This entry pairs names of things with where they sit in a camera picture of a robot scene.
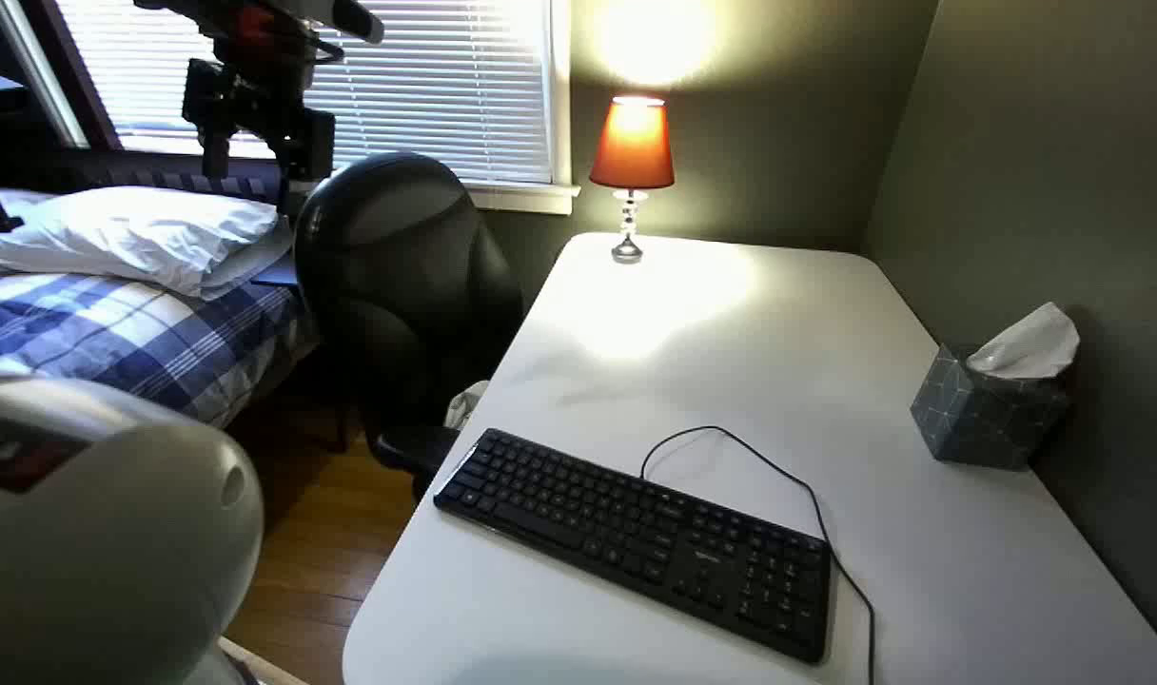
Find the dark wooden headboard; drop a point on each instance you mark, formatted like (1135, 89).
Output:
(86, 166)

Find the orange shade table lamp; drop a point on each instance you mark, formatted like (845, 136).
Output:
(632, 147)

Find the white tissue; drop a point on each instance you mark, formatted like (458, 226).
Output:
(1029, 346)

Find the blue plaid bed blanket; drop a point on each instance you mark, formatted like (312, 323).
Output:
(124, 337)

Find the black computer keyboard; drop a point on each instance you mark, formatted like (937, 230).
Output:
(642, 542)

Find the black office chair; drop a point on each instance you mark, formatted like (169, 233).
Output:
(408, 291)

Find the white pillow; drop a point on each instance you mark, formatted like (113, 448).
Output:
(134, 233)

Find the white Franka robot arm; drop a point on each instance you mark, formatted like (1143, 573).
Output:
(96, 533)

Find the white window sill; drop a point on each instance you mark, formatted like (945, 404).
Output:
(523, 200)

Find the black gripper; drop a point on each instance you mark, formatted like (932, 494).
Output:
(264, 105)

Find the grey patterned tissue box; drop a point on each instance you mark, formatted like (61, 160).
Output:
(984, 413)

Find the white window blinds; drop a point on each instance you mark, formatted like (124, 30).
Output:
(467, 78)

